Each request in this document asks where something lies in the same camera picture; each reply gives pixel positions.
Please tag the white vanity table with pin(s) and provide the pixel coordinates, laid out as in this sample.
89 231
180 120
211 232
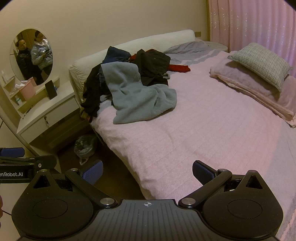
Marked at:
57 102

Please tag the folded purple-grey blanket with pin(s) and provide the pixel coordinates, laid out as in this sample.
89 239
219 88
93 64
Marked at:
240 78

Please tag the black garment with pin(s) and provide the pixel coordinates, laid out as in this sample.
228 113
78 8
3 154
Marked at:
93 92

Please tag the bed with quilted bedspread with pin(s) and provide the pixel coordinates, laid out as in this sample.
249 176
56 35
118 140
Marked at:
196 120

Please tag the stack of folded towels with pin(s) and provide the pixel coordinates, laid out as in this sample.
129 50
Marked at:
286 104

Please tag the black jacket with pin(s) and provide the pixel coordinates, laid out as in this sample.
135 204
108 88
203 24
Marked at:
152 67

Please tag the pink curtain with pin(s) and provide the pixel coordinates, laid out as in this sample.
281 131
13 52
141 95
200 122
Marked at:
254 23

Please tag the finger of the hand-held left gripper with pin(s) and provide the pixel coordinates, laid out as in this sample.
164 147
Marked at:
11 152
45 160

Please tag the clear plastic bag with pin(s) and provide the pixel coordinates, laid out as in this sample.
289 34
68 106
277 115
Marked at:
84 146

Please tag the oval wall mirror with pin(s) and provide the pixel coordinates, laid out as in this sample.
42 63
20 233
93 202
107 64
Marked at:
32 58

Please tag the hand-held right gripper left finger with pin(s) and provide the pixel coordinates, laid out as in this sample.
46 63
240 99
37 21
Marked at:
92 172

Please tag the navy garment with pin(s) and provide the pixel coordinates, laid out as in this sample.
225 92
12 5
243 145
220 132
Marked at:
115 54

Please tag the black phone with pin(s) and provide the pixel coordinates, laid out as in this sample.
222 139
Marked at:
50 90

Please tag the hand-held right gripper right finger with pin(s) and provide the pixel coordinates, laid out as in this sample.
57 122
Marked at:
202 172

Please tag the pink basket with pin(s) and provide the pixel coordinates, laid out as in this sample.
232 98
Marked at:
26 91

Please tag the red garment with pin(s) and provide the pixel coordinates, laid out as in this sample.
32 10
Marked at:
178 68

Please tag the grey checked pillow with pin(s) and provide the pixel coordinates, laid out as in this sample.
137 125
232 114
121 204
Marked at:
259 61

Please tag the wall socket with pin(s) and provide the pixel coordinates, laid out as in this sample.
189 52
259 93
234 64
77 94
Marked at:
198 33

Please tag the grey-blue sweater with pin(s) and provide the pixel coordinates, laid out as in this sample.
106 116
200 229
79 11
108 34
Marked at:
138 97

